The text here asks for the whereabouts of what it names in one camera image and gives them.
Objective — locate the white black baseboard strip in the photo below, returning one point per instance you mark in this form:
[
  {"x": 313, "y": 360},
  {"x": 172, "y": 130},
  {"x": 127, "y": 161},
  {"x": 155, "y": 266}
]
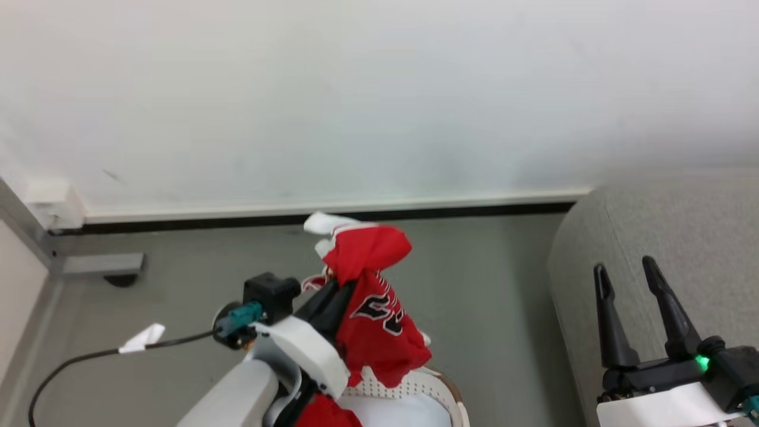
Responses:
[{"x": 326, "y": 210}]

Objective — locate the black caster wheel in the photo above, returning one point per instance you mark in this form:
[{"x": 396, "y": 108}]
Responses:
[{"x": 121, "y": 280}]

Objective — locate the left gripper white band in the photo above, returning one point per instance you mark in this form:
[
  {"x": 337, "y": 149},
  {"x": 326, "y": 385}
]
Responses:
[{"x": 308, "y": 353}]

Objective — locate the grey partition foot bar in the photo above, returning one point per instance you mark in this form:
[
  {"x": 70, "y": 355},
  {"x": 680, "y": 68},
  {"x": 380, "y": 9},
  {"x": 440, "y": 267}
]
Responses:
[{"x": 104, "y": 264}]

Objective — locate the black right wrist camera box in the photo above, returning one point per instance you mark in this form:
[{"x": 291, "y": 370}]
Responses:
[{"x": 738, "y": 367}]

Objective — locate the grey fabric sofa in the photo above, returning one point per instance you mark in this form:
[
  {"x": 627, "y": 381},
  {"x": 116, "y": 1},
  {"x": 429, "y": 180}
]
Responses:
[{"x": 670, "y": 237}]

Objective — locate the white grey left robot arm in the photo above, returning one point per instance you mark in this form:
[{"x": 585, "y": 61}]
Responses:
[{"x": 237, "y": 394}]

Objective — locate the white laundry basket brown rim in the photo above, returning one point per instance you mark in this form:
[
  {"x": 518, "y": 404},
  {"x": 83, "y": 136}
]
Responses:
[{"x": 424, "y": 385}]

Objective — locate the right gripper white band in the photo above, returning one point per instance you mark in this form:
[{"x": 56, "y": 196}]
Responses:
[{"x": 658, "y": 385}]

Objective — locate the white wall box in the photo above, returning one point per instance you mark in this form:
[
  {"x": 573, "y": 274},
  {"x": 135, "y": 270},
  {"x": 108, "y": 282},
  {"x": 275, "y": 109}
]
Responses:
[{"x": 53, "y": 204}]

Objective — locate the grey partition frame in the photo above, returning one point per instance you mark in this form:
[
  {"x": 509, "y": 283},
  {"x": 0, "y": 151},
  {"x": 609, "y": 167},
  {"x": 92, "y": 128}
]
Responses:
[{"x": 24, "y": 237}]

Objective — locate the red white basketball jersey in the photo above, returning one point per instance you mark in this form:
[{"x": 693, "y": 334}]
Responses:
[{"x": 379, "y": 320}]

